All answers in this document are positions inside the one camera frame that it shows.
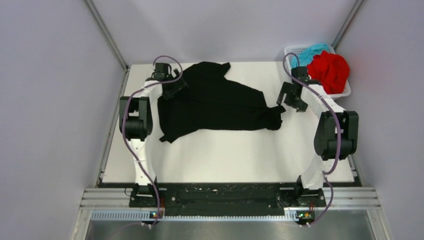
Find black t shirt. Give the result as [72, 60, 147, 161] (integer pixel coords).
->
[157, 61, 286, 143]

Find white plastic basket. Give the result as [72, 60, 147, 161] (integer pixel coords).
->
[283, 43, 351, 100]

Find aluminium frame rail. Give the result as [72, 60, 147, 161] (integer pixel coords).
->
[79, 187, 381, 210]

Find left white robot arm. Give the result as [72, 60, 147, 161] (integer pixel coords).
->
[118, 62, 188, 187]

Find blue t shirt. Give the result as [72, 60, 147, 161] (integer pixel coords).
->
[286, 43, 335, 67]

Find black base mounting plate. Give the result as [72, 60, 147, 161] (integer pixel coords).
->
[129, 182, 327, 217]

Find white slotted cable duct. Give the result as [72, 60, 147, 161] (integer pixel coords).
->
[90, 209, 312, 222]

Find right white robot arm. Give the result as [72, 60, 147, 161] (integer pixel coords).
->
[277, 66, 359, 206]

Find red t shirt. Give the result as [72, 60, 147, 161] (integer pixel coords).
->
[306, 50, 350, 95]

